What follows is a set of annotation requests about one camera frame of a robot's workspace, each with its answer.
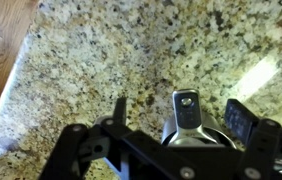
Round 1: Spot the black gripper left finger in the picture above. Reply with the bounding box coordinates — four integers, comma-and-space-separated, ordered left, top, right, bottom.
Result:
37, 96, 129, 180

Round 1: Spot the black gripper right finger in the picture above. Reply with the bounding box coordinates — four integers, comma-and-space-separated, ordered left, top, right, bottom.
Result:
223, 98, 282, 180

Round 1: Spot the large silver measuring cup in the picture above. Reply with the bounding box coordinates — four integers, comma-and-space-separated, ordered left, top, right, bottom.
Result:
160, 111, 238, 149

